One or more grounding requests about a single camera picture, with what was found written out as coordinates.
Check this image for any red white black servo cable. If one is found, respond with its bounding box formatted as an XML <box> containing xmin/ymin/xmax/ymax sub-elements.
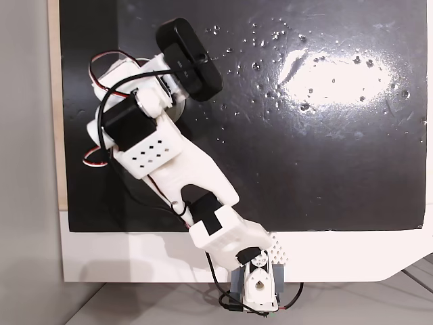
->
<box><xmin>88</xmin><ymin>50</ymin><xmax>137</xmax><ymax>93</ymax></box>
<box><xmin>82</xmin><ymin>146</ymin><xmax>110</xmax><ymax>169</ymax></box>

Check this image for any steel mug pale handle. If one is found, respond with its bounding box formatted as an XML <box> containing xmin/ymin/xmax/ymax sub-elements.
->
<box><xmin>134</xmin><ymin>58</ymin><xmax>187</xmax><ymax>123</ymax></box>

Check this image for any black power cable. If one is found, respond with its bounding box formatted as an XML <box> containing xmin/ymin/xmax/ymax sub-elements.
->
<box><xmin>218</xmin><ymin>281</ymin><xmax>304</xmax><ymax>312</ymax></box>

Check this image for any black oval camera box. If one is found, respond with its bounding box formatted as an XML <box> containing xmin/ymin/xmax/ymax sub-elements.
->
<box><xmin>155</xmin><ymin>18</ymin><xmax>225</xmax><ymax>103</ymax></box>

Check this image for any black table mat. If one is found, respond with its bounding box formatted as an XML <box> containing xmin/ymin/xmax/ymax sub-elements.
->
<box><xmin>59</xmin><ymin>0</ymin><xmax>428</xmax><ymax>234</ymax></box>

